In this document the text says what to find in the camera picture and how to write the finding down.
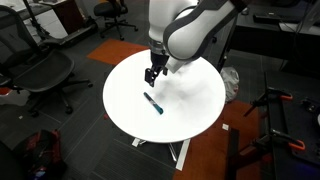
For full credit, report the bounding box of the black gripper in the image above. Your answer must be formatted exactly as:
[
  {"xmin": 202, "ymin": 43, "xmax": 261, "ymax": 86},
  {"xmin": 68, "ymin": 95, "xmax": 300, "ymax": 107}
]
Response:
[{"xmin": 144, "ymin": 39, "xmax": 170, "ymax": 88}]

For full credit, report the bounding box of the teal marker pen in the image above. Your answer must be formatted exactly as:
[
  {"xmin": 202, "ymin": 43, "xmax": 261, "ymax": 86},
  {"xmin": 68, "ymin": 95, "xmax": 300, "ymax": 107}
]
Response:
[{"xmin": 143, "ymin": 91, "xmax": 165, "ymax": 116}]

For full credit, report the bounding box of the white plastic bag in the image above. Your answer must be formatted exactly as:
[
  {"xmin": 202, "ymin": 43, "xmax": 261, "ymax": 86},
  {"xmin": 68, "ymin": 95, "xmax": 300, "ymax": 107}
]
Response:
[{"xmin": 219, "ymin": 66, "xmax": 241, "ymax": 103}]

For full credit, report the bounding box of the black padded office chair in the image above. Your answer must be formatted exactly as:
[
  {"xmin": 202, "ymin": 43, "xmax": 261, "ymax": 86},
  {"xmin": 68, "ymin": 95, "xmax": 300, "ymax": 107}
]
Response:
[{"xmin": 93, "ymin": 0, "xmax": 139, "ymax": 42}]

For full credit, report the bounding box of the white table base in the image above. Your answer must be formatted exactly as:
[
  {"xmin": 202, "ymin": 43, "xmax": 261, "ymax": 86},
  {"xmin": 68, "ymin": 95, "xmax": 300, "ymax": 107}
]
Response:
[{"xmin": 131, "ymin": 137, "xmax": 192, "ymax": 172}]

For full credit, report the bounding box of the black workbench leg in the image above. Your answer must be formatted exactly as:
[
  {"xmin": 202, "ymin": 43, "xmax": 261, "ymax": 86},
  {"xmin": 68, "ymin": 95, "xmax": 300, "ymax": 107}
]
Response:
[{"xmin": 225, "ymin": 128, "xmax": 241, "ymax": 180}]

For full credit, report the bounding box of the black office desk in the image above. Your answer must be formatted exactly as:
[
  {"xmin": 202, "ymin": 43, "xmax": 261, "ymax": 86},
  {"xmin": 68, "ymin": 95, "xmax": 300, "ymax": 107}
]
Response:
[{"xmin": 216, "ymin": 0, "xmax": 320, "ymax": 73}]

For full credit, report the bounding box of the black mesh office chair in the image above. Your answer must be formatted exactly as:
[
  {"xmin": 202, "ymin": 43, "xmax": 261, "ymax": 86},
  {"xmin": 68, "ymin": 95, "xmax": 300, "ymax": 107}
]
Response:
[{"xmin": 0, "ymin": 4, "xmax": 94, "ymax": 118}]

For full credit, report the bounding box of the desk with white panel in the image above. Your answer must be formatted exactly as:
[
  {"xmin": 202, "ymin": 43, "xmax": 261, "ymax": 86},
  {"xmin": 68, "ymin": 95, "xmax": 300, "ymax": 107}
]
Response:
[{"xmin": 0, "ymin": 0, "xmax": 99, "ymax": 48}]

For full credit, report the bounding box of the black keyboard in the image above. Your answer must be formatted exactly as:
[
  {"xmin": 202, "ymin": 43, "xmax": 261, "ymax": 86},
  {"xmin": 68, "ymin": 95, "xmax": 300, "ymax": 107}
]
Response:
[{"xmin": 252, "ymin": 12, "xmax": 282, "ymax": 25}]

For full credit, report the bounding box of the red black tool bag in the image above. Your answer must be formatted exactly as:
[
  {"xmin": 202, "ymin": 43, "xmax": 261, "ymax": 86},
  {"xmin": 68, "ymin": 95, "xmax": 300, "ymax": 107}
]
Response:
[{"xmin": 14, "ymin": 129, "xmax": 68, "ymax": 180}]

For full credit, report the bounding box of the black workbench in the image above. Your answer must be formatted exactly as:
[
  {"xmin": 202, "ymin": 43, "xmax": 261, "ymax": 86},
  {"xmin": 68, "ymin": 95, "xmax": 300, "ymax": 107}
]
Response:
[{"xmin": 264, "ymin": 69, "xmax": 320, "ymax": 180}]

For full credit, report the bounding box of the orange handled bar clamp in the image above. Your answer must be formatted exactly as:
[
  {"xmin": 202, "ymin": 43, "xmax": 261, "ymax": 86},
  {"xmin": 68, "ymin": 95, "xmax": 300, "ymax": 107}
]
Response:
[
  {"xmin": 251, "ymin": 128, "xmax": 307, "ymax": 156},
  {"xmin": 243, "ymin": 86, "xmax": 294, "ymax": 118}
]

